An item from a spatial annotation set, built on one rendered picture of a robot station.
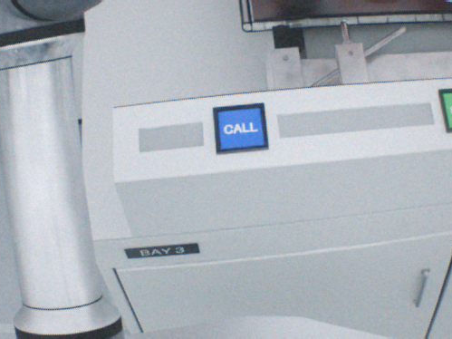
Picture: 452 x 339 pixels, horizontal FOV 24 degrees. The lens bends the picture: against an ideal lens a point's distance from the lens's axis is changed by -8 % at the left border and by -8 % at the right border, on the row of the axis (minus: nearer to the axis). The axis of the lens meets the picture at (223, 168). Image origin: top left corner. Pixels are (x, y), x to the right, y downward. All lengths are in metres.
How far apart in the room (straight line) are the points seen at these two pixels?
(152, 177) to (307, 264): 0.31
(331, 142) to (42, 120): 0.35
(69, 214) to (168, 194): 0.23
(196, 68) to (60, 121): 0.44
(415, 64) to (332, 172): 0.22
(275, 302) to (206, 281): 0.13
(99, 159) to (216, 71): 0.19
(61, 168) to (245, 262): 0.45
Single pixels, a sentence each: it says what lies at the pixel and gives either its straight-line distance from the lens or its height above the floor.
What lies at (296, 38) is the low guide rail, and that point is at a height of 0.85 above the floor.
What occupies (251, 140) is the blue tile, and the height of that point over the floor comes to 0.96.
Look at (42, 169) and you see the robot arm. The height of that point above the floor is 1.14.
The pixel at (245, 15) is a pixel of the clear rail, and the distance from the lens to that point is 1.38.
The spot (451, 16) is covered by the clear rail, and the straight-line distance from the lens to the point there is 1.39.
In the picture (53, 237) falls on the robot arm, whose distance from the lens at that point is 1.03.
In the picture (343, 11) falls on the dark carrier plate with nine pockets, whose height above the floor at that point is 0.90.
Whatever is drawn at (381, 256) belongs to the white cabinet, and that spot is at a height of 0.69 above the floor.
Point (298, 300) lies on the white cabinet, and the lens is 1.56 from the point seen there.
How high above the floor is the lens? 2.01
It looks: 62 degrees down
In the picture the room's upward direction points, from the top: 9 degrees counter-clockwise
